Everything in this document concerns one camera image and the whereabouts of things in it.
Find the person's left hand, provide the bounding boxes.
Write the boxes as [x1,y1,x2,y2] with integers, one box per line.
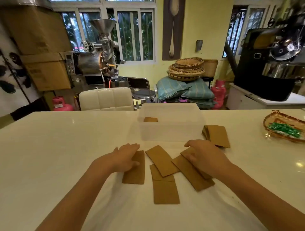
[93,142,141,176]

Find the person's right hand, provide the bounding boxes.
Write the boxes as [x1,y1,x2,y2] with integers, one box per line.
[184,139,233,180]

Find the brown paper sleeves group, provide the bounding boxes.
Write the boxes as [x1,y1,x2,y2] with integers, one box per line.
[145,144,216,205]

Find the translucent plastic box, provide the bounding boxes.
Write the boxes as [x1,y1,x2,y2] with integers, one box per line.
[138,102,206,141]

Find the person's left forearm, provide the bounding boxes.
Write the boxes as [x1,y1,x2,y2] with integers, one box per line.
[35,160,112,231]

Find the person's right forearm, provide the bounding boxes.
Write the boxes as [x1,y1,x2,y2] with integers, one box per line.
[214,163,305,231]

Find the stack of flat woven trays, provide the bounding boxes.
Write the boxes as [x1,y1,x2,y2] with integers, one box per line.
[167,57,205,82]

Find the large brown cardboard box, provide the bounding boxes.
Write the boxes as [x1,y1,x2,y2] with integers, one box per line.
[0,6,72,56]

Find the teal striped sack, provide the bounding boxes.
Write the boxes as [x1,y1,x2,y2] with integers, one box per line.
[156,76,191,100]
[188,98,217,110]
[181,78,215,100]

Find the white padded chair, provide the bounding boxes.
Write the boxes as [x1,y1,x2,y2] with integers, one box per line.
[79,87,135,112]

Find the pink gas cylinder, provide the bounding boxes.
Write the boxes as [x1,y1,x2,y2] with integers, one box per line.
[211,80,227,110]
[52,96,75,112]

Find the white cabinet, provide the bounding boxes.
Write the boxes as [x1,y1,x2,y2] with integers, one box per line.
[226,83,305,110]

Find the black metal chair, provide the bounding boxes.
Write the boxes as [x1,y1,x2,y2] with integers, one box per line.
[127,77,157,104]

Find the small black stool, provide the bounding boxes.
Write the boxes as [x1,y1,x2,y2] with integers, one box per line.
[201,76,214,89]

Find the woven bamboo tray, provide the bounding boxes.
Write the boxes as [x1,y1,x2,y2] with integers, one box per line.
[263,109,305,143]

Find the green snack packets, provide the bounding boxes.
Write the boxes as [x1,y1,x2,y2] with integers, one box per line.
[267,122,303,139]

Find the tall woven basket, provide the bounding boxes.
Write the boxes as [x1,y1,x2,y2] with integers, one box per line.
[202,59,219,78]

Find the black coffee roaster machine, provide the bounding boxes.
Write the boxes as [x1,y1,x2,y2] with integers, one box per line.
[234,14,305,102]

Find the black flue pipe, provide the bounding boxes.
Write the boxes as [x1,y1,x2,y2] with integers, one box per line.
[224,43,239,74]

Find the silver coffee roaster machine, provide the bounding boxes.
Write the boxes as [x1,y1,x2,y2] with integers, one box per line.
[64,18,127,92]

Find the white framed window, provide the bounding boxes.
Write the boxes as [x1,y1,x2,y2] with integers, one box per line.
[51,0,157,63]

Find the barred window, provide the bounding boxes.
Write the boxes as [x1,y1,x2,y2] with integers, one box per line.
[223,4,294,59]

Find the panda painting screen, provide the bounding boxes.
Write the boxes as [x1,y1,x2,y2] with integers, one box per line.
[0,21,43,118]

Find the round metal lid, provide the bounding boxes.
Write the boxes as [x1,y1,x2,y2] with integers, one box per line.
[0,0,54,11]

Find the wooden spoon wall picture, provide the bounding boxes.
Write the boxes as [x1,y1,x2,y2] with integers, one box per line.
[162,0,186,61]

